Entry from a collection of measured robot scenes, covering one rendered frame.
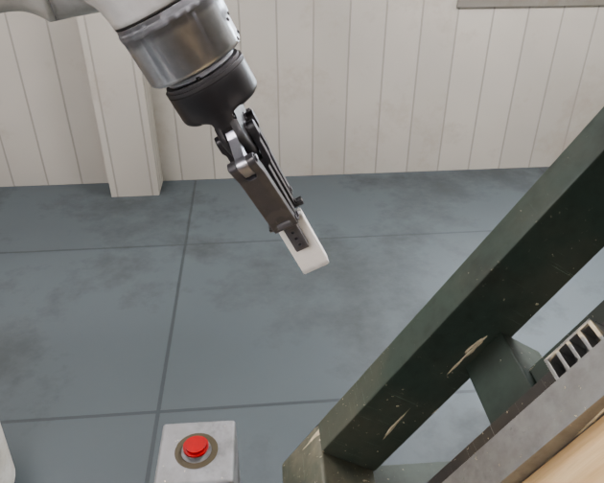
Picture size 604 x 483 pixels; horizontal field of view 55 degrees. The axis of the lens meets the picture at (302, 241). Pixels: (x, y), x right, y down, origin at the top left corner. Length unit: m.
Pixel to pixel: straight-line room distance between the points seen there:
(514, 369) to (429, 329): 0.12
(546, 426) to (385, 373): 0.31
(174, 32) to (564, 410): 0.52
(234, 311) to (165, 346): 0.36
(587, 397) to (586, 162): 0.29
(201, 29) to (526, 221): 0.50
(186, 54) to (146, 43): 0.03
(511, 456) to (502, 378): 0.18
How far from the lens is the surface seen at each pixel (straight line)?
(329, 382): 2.38
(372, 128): 3.93
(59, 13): 0.63
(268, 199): 0.52
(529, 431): 0.69
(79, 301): 2.97
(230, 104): 0.50
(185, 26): 0.48
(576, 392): 0.67
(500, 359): 0.86
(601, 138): 0.80
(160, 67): 0.49
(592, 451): 0.67
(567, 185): 0.79
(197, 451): 0.96
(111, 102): 3.65
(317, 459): 1.00
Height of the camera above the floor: 1.69
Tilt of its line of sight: 32 degrees down
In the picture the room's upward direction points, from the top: straight up
